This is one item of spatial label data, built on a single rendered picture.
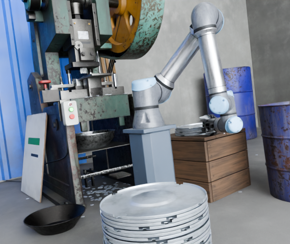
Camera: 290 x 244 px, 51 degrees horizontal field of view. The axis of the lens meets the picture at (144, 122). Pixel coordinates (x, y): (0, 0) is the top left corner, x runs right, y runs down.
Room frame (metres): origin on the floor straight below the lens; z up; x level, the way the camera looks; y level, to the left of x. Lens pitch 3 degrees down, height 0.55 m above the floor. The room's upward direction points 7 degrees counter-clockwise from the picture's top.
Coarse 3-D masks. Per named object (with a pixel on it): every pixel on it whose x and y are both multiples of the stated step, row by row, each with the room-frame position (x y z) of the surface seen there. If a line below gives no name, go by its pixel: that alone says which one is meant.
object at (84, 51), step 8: (80, 24) 2.04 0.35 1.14; (88, 24) 2.06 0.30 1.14; (80, 32) 2.03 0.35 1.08; (88, 32) 2.06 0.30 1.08; (80, 40) 2.03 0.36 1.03; (88, 40) 2.06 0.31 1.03; (72, 48) 2.03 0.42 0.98; (80, 48) 1.99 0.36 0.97; (88, 48) 2.02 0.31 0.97; (72, 56) 2.04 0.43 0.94; (80, 56) 1.99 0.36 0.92; (88, 56) 2.02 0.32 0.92
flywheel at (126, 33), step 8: (120, 0) 2.24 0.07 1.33; (128, 0) 2.21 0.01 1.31; (136, 0) 2.12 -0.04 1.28; (112, 8) 2.35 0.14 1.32; (120, 8) 2.25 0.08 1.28; (128, 8) 2.22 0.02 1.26; (136, 8) 2.13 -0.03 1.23; (112, 16) 2.44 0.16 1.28; (128, 16) 2.26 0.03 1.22; (136, 16) 2.08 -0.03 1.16; (112, 24) 2.48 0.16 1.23; (120, 24) 2.34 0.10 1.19; (128, 24) 2.27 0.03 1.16; (136, 24) 2.09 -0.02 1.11; (112, 32) 2.46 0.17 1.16; (120, 32) 2.36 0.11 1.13; (128, 32) 2.25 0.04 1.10; (112, 40) 2.45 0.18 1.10; (120, 40) 2.37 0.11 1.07; (128, 40) 2.20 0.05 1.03; (112, 48) 2.42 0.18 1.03; (120, 48) 2.31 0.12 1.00
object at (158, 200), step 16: (128, 192) 0.90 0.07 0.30; (144, 192) 0.86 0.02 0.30; (160, 192) 0.84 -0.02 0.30; (176, 192) 0.85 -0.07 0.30; (192, 192) 0.83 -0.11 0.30; (112, 208) 0.77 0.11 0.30; (128, 208) 0.76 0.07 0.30; (144, 208) 0.74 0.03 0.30; (160, 208) 0.73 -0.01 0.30; (176, 208) 0.72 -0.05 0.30; (192, 208) 0.70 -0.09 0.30
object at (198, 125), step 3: (195, 123) 1.95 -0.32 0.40; (198, 123) 1.95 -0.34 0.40; (201, 123) 1.94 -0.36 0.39; (183, 126) 1.88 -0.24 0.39; (186, 126) 1.86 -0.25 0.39; (189, 126) 1.83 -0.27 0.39; (192, 126) 1.78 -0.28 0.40; (195, 126) 1.76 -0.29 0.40; (198, 126) 1.75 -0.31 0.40; (201, 126) 1.74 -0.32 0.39
